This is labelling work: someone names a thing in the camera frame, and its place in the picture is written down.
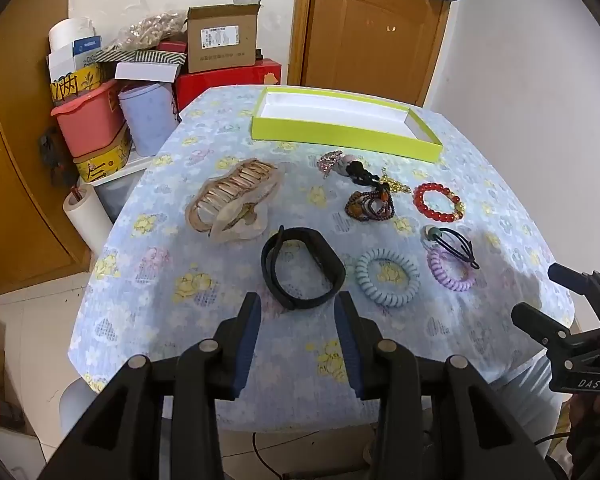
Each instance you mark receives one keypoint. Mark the green striped flat box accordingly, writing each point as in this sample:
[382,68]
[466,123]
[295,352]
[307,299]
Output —
[150,56]

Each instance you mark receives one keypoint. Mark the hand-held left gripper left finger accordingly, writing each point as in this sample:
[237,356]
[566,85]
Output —
[247,345]

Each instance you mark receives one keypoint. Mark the beige translucent hair claw clip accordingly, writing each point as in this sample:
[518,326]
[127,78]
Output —
[230,185]

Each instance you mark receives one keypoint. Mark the rhinestone hair clip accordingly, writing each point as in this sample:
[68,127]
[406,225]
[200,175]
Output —
[330,160]

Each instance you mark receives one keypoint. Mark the small white paper roll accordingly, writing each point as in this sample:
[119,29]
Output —
[85,220]

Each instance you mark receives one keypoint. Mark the yellow patterned carton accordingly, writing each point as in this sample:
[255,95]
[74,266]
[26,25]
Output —
[75,85]

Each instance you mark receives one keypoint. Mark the small dark red box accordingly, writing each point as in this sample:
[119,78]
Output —
[172,47]

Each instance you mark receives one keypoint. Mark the red gift box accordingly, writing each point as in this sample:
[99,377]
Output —
[220,85]

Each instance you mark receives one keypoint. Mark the blue and white carton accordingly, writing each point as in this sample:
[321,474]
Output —
[87,46]

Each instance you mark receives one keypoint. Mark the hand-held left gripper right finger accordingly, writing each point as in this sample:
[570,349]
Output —
[347,345]

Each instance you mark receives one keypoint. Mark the large white paper roll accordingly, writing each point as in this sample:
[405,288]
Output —
[70,30]

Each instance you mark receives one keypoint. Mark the pink plastic bin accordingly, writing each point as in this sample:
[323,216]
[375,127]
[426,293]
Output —
[87,120]

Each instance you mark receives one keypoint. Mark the lime green tray box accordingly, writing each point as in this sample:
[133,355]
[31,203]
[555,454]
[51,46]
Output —
[330,135]

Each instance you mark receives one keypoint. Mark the wooden door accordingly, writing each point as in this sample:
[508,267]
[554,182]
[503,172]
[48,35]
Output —
[375,35]

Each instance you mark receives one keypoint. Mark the blue floral tablecloth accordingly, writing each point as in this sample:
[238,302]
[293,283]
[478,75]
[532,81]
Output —
[290,360]

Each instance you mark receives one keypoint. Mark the yellow box black characters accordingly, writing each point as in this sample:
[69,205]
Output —
[102,165]

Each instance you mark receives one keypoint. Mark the white flat box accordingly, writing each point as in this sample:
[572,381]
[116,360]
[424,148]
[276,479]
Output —
[145,71]

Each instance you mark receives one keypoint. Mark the clear bag of nuts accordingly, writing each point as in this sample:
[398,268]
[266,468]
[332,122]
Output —
[150,30]

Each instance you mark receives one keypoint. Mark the black wristband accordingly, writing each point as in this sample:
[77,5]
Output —
[325,255]

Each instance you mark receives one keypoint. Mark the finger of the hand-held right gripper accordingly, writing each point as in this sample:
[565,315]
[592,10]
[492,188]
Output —
[537,321]
[567,275]

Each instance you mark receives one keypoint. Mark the white plastic drawer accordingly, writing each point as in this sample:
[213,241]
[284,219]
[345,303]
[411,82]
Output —
[122,190]

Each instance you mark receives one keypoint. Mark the brown cardboard box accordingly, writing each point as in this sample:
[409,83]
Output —
[220,45]

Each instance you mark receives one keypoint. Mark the wooden wardrobe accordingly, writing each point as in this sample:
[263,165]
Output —
[15,160]

